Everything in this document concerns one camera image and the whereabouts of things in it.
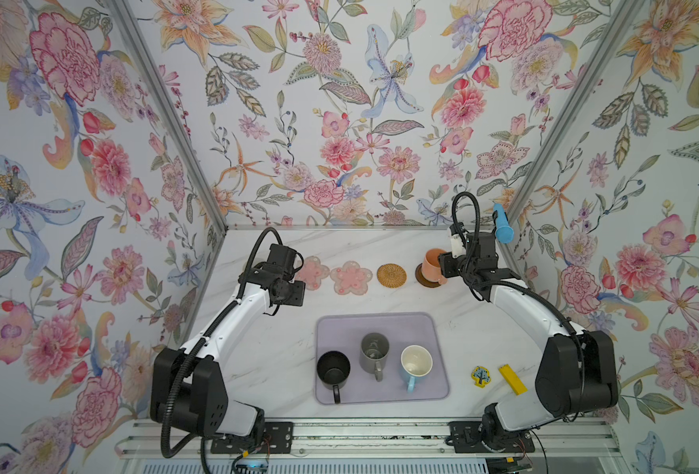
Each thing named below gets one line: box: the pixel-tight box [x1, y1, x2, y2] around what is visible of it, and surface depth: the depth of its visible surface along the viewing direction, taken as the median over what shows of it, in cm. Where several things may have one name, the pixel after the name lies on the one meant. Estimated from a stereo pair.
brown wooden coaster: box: [414, 262, 442, 289], surface depth 106 cm
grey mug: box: [359, 331, 390, 383], surface depth 81 cm
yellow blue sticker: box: [470, 365, 492, 389], surface depth 85 cm
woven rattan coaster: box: [376, 262, 408, 289], surface depth 109 cm
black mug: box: [315, 349, 352, 404], surface depth 79 cm
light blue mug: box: [399, 344, 434, 394], surface depth 80 cm
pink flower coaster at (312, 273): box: [294, 255, 331, 292], surface depth 109 cm
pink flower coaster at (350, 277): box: [329, 260, 374, 296], surface depth 109 cm
